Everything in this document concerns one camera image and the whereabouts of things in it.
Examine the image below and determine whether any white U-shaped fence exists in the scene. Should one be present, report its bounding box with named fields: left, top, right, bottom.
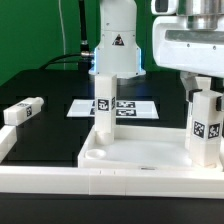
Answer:
left=0, top=127, right=224, bottom=199

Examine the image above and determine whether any black cable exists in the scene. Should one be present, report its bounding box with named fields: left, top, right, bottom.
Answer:
left=38, top=0, right=96, bottom=70

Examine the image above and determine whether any white desk top tray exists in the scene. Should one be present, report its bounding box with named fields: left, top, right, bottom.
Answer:
left=78, top=125, right=223, bottom=172

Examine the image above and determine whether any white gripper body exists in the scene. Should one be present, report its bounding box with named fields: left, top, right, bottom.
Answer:
left=152, top=16, right=224, bottom=78

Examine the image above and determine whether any white thin cable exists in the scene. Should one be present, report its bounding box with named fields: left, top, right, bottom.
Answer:
left=58, top=0, right=67, bottom=70

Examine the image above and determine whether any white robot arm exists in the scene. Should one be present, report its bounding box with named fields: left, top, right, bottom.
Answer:
left=89, top=0, right=224, bottom=79

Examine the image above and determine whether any white marker base plate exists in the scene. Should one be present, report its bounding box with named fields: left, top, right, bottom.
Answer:
left=67, top=99, right=159, bottom=119

